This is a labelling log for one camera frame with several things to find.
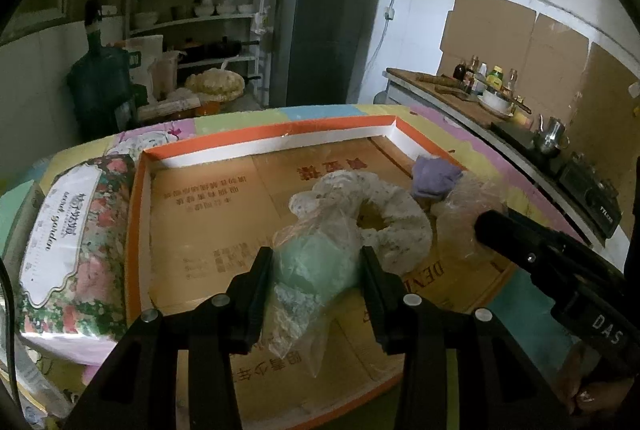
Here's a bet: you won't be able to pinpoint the black gas stove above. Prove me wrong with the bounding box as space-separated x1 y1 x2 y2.
559 152 622 239

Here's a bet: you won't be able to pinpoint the cardboard sheets on wall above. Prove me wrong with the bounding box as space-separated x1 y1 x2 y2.
438 0 639 231

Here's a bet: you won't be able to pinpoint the yellow capped bottle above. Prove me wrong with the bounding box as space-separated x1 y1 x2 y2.
486 65 504 92

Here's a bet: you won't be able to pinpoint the green sponge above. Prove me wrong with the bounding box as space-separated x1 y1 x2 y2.
262 209 362 377

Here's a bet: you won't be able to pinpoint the green water jug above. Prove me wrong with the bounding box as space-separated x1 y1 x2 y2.
66 0 146 143

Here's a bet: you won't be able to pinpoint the dark grey refrigerator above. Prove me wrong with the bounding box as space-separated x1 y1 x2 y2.
269 0 366 107

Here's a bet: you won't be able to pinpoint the kitchen counter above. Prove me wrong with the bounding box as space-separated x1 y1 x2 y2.
382 67 632 271

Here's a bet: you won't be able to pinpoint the right hand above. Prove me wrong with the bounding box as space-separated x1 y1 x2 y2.
552 341 636 414

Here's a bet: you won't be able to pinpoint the white bowl on counter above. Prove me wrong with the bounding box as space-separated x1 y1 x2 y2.
478 90 512 116

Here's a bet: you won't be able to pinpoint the floral tissue pack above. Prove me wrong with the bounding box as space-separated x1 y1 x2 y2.
17 155 134 341

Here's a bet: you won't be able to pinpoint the orange rimmed cardboard box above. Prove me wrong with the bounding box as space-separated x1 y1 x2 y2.
124 114 519 430

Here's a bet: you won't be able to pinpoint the purple cloth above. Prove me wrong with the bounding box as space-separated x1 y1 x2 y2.
411 156 462 199

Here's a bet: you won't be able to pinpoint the bag of yellow noodles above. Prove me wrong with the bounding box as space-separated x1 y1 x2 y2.
186 68 245 103

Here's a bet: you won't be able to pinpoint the clear plastic bag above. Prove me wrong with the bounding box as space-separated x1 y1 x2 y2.
432 171 506 266

